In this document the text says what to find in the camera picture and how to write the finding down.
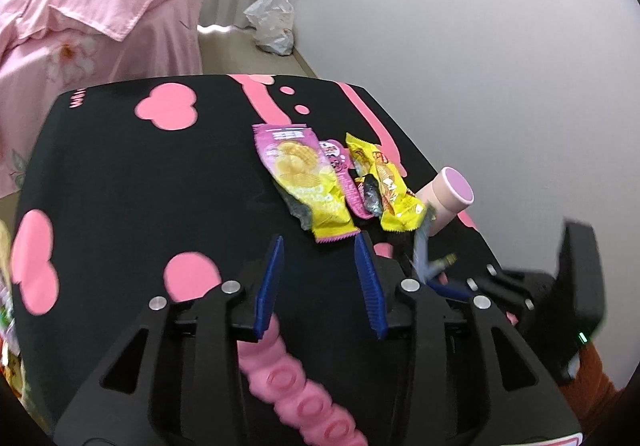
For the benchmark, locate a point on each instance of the black pink-print tablecloth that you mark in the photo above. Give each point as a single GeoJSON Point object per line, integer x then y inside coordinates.
{"type": "Point", "coordinates": [150, 186]}

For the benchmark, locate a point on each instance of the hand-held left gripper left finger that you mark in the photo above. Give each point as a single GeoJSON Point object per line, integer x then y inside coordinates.
{"type": "Point", "coordinates": [267, 286]}

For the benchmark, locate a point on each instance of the clear plastic bag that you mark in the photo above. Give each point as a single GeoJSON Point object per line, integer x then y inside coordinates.
{"type": "Point", "coordinates": [272, 24]}

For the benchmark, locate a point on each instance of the pink paper cup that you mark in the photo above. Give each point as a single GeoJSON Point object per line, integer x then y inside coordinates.
{"type": "Point", "coordinates": [450, 191]}

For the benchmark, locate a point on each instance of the pink yellow chip packet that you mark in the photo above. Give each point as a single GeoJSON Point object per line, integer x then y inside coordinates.
{"type": "Point", "coordinates": [305, 171]}

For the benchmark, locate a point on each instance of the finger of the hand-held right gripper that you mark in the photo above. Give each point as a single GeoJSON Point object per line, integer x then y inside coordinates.
{"type": "Point", "coordinates": [500, 288]}
{"type": "Point", "coordinates": [424, 251]}

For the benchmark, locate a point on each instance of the person's right forearm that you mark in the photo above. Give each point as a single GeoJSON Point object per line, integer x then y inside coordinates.
{"type": "Point", "coordinates": [595, 376]}

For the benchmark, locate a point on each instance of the pink floral duvet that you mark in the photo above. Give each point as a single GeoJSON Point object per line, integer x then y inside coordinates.
{"type": "Point", "coordinates": [90, 26]}

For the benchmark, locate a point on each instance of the dark silver wrapper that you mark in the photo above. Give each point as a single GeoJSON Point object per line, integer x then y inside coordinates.
{"type": "Point", "coordinates": [372, 196]}

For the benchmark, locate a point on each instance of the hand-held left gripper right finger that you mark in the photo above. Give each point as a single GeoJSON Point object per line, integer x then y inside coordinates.
{"type": "Point", "coordinates": [370, 286]}

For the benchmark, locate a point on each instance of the small pink snack packet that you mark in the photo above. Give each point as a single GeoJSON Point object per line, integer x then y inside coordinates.
{"type": "Point", "coordinates": [342, 176]}

